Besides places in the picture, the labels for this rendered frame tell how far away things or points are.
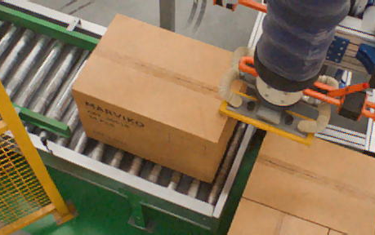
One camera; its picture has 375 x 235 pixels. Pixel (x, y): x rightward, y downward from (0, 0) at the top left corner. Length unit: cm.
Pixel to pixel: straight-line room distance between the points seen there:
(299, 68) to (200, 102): 54
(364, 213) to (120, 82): 117
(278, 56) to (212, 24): 190
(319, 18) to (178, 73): 82
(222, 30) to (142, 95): 148
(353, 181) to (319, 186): 16
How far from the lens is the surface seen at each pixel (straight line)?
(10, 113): 192
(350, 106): 180
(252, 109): 185
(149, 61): 211
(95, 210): 287
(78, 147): 240
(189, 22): 345
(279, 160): 239
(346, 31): 233
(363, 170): 247
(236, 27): 345
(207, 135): 195
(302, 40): 150
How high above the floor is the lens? 268
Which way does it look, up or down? 59 degrees down
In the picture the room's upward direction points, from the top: 11 degrees clockwise
